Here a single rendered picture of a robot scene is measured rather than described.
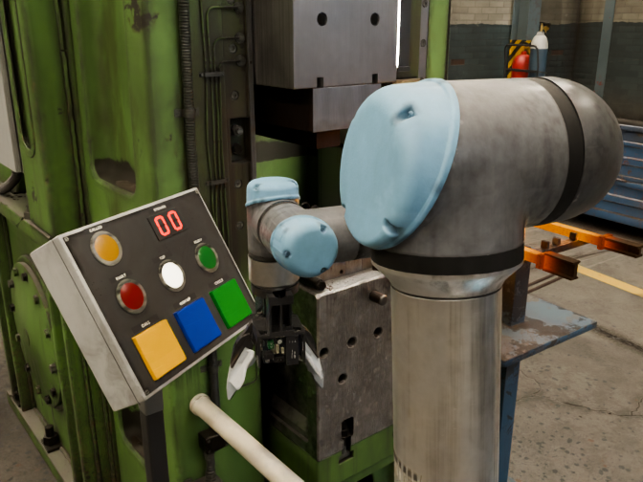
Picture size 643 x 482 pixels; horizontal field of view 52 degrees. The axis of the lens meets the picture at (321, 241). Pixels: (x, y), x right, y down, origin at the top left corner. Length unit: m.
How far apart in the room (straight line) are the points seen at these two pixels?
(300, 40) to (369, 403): 0.91
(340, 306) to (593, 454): 1.43
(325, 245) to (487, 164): 0.39
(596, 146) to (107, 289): 0.76
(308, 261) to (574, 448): 2.03
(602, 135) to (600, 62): 10.15
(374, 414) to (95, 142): 1.00
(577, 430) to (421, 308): 2.36
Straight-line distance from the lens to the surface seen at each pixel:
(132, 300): 1.08
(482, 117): 0.46
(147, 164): 1.45
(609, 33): 10.59
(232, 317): 1.22
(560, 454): 2.67
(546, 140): 0.49
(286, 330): 0.96
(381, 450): 1.87
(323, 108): 1.47
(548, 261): 1.65
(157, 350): 1.08
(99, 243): 1.08
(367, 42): 1.54
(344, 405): 1.69
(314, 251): 0.81
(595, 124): 0.52
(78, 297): 1.06
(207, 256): 1.22
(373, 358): 1.69
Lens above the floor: 1.50
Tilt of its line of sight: 18 degrees down
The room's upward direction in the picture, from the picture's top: straight up
